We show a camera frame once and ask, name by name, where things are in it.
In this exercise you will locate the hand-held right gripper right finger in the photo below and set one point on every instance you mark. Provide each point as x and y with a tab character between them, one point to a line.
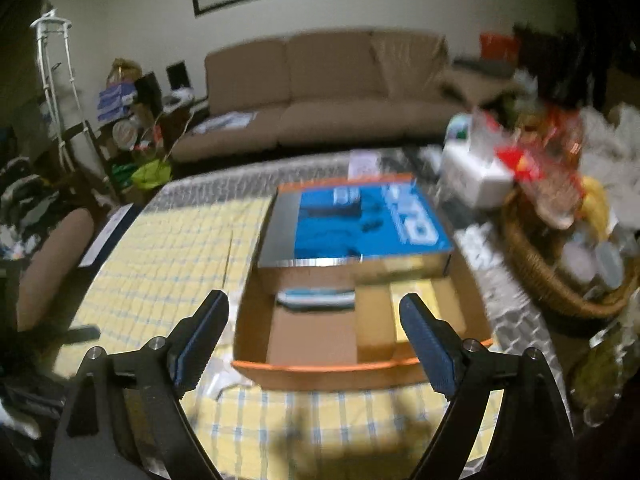
425	345

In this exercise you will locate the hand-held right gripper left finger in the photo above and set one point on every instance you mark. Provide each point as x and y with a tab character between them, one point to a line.
197	345

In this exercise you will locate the white plastic pipe connector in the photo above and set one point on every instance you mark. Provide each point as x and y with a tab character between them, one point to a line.
222	377

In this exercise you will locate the yellow box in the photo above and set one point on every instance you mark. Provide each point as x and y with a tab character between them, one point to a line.
400	295

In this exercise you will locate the orange cardboard box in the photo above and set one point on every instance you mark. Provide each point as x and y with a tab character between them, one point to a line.
310	332

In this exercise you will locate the yellow checked tablecloth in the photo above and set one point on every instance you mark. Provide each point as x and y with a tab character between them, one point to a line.
165	240

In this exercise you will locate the wicker basket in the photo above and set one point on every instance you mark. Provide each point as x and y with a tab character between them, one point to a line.
540	270

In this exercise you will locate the green bag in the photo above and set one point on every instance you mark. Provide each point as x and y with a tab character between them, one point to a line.
150	175

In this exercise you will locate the white plastic container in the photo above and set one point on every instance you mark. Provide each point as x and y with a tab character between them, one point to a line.
475	175

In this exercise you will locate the clear glass jar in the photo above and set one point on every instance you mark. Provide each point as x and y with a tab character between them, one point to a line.
605	375

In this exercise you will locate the white paper sheet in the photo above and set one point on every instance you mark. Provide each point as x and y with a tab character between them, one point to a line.
365	165

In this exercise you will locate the pile of snack packets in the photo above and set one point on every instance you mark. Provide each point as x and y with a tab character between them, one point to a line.
545	170

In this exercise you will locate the green white round container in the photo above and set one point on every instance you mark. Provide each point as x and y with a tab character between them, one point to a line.
460	127

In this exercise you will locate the dark patterned backpack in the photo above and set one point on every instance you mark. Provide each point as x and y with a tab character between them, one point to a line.
25	205

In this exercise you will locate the yellow banana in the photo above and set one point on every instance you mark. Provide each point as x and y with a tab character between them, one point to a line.
597	205

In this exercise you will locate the round tin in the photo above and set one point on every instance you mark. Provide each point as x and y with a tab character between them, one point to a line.
124	133

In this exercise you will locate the papers on sofa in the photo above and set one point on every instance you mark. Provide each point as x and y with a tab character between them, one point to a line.
225	122

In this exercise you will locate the purple boxes stack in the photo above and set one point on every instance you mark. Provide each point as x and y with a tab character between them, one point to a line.
115	100

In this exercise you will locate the white plastic bags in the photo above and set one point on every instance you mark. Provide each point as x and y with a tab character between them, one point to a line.
615	150

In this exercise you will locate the brown sofa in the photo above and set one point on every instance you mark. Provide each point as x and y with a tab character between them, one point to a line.
325	75

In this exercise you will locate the orange bag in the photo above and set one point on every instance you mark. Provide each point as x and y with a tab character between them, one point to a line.
497	46

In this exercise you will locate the white coat stand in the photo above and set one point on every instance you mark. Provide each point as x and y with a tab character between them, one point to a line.
50	70

